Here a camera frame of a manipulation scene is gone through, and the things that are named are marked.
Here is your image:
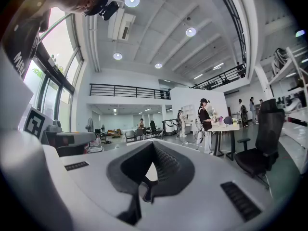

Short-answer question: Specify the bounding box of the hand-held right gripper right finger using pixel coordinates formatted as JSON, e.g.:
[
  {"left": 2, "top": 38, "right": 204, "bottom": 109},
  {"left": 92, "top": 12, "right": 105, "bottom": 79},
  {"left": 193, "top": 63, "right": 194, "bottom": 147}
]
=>
[{"left": 141, "top": 140, "right": 195, "bottom": 203}]

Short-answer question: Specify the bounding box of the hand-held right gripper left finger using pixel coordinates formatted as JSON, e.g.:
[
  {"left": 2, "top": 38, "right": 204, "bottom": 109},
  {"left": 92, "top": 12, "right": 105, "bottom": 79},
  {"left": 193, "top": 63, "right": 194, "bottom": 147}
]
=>
[{"left": 106, "top": 141, "right": 155, "bottom": 226}]

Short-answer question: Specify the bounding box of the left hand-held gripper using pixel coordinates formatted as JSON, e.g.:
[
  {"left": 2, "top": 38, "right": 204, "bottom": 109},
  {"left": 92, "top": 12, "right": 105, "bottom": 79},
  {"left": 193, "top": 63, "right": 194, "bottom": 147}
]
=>
[{"left": 23, "top": 106, "right": 97, "bottom": 157}]

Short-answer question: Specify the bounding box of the standing fan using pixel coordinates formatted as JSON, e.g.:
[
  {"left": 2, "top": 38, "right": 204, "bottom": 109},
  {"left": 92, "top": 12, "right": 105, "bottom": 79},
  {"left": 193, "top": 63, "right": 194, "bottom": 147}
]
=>
[{"left": 85, "top": 117, "right": 95, "bottom": 132}]

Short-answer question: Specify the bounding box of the grey dining chair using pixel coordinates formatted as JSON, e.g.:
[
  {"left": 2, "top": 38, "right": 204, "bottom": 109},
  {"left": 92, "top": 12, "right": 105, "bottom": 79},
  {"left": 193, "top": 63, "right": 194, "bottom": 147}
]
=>
[
  {"left": 124, "top": 130, "right": 136, "bottom": 146},
  {"left": 134, "top": 128, "right": 145, "bottom": 141}
]

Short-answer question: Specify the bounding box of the white and black machine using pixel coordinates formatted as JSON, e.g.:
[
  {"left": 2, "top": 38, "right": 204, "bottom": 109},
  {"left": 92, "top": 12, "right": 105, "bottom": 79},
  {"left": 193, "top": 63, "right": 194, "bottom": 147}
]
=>
[{"left": 161, "top": 119, "right": 179, "bottom": 137}]

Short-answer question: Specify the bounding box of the white desk with black legs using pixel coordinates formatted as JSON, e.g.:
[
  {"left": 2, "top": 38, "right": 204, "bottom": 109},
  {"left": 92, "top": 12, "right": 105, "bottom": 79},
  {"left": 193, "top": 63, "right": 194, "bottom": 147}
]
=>
[{"left": 207, "top": 123, "right": 241, "bottom": 161}]

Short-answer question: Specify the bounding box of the black mezzanine railing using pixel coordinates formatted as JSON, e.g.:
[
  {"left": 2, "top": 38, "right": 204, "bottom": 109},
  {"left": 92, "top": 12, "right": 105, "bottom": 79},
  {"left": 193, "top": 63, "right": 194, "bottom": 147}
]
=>
[
  {"left": 89, "top": 83, "right": 171, "bottom": 100},
  {"left": 189, "top": 0, "right": 248, "bottom": 90}
]

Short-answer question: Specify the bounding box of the black mesh office chair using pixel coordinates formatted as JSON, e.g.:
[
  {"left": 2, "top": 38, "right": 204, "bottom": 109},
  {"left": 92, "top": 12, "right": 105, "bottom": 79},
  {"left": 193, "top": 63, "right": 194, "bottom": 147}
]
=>
[{"left": 234, "top": 98, "right": 286, "bottom": 190}]

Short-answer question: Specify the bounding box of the person's black jacket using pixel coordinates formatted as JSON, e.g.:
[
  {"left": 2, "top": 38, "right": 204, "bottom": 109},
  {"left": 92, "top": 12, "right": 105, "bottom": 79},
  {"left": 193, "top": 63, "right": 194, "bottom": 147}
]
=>
[{"left": 1, "top": 0, "right": 51, "bottom": 79}]

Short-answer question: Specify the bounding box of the white ceiling air conditioner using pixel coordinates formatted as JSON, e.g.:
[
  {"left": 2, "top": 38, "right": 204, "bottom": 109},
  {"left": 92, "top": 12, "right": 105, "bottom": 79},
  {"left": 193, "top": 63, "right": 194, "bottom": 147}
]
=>
[{"left": 107, "top": 7, "right": 137, "bottom": 42}]

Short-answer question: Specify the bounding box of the white shelving rack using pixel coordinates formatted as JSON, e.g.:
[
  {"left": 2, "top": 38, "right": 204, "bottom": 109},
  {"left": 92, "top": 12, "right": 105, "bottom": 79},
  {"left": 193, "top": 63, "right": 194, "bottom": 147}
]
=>
[{"left": 255, "top": 42, "right": 308, "bottom": 175}]

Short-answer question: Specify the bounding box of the black window frame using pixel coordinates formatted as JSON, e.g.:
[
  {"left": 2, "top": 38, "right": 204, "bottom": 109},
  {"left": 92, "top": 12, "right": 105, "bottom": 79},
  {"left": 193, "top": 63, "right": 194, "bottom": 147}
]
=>
[{"left": 23, "top": 7, "right": 85, "bottom": 134}]

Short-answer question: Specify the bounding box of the black head-mounted camera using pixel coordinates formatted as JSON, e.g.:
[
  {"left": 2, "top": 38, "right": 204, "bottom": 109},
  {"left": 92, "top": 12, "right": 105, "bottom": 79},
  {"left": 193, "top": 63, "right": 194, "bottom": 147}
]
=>
[{"left": 98, "top": 0, "right": 120, "bottom": 21}]

